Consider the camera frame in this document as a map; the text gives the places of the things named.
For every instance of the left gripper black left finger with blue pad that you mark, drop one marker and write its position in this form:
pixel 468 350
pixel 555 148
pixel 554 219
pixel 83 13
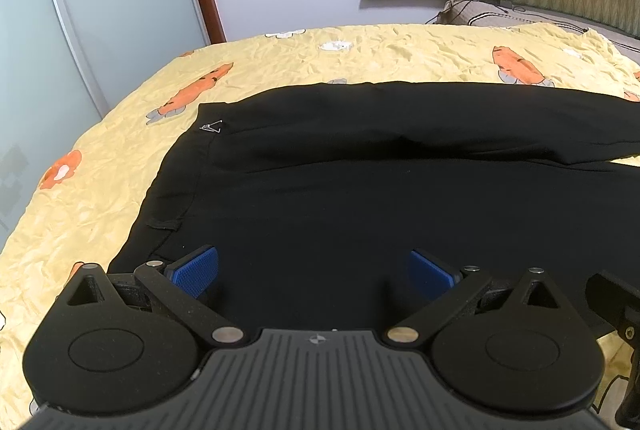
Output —
pixel 113 344

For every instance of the black pants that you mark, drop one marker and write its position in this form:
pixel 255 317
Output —
pixel 314 196

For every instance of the beige patterned pillow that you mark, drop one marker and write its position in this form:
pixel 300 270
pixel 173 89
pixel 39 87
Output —
pixel 492 13

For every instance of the frosted glass wardrobe door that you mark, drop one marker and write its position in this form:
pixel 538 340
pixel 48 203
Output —
pixel 64 65

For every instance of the yellow carrot print bedsheet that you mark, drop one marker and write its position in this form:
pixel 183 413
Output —
pixel 86 202

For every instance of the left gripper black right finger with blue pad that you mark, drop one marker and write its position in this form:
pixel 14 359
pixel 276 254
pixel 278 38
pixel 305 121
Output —
pixel 507 347

